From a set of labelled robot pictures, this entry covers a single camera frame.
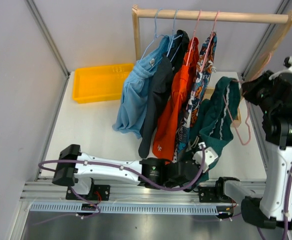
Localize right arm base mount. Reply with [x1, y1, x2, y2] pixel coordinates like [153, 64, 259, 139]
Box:
[198, 186, 236, 204]

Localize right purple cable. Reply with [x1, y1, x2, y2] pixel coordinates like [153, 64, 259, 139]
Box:
[257, 56, 292, 240]

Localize dark navy shorts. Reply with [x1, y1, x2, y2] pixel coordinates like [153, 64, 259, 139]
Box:
[138, 29, 190, 159]

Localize pink hanger patterned shorts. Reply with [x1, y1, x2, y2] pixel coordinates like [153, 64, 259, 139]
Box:
[190, 10, 220, 111]

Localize dark green shorts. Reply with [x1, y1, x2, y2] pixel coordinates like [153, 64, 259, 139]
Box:
[183, 76, 242, 186]

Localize pink hanger orange shorts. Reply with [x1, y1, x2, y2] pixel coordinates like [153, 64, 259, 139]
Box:
[186, 9, 202, 66]

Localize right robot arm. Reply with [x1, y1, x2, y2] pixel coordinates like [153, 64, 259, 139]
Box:
[214, 70, 292, 231]

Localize wooden clothes rack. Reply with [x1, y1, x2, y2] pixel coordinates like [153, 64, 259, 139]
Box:
[132, 4, 292, 128]

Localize yellow plastic bin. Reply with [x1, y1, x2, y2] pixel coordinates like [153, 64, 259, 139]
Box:
[72, 63, 134, 104]

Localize aluminium rail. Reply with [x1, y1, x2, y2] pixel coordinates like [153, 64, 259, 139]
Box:
[18, 177, 268, 206]

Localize slotted cable duct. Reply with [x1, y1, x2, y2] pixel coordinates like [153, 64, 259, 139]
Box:
[30, 202, 219, 216]

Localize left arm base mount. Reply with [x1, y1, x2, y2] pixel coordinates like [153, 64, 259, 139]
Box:
[65, 184, 111, 201]

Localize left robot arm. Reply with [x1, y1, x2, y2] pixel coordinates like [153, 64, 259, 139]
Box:
[52, 144, 207, 200]

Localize patterned colourful shorts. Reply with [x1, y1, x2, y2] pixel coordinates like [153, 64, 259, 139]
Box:
[172, 31, 217, 163]

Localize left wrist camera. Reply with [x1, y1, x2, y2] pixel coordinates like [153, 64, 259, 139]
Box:
[192, 142, 219, 173]

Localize blue hanger light shorts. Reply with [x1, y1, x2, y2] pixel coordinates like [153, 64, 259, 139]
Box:
[140, 8, 163, 60]

